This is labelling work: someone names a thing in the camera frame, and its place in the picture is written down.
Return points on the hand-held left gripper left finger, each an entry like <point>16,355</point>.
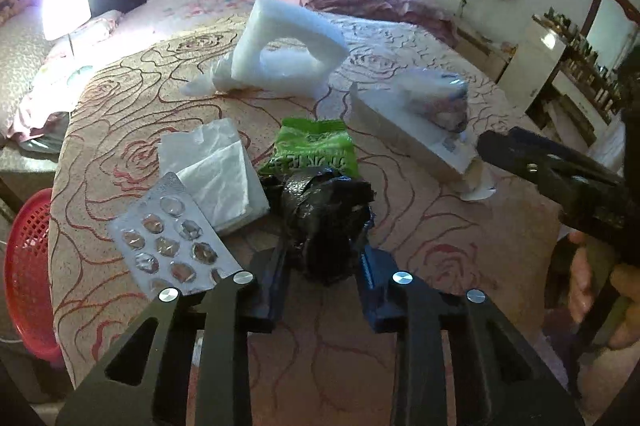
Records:
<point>270,286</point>

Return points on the long white cardboard box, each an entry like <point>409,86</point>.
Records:
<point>400,130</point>

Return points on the black plastic bag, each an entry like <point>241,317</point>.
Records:
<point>325,221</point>

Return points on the white foam piece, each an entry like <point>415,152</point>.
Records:
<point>260,20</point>

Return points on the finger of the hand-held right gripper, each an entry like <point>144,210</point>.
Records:
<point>550,150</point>
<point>520,165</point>

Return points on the silver blister pack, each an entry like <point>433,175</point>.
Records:
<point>170,236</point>

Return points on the green snack packet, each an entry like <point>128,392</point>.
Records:
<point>312,145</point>

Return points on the person's right hand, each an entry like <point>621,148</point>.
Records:
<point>580,276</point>

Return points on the white cabinet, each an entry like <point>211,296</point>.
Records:
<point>540,60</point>

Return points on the wooden framed mirror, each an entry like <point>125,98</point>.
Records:
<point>612,15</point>

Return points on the white shade table lamp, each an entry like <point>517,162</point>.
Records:
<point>65,3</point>

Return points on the white floral pillow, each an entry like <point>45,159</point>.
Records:
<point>50,95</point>

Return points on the clear plastic bag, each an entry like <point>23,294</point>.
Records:
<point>215,78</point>

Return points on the dresser with bottles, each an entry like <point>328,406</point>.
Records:
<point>585,75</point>

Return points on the clear plastic wrap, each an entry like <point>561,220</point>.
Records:
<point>435,98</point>

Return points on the red plastic basket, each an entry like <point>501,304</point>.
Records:
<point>30,266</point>

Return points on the white tissue sheet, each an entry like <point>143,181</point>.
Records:
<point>200,138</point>

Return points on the beige patterned headboard cushion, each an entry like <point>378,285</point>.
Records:
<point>20,45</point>

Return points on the pink floral bedsheet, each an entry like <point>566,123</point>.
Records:
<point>175,5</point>

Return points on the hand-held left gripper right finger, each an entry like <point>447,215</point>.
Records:
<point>372,286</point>

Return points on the rose patterned blanket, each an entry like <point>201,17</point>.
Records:
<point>150,105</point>

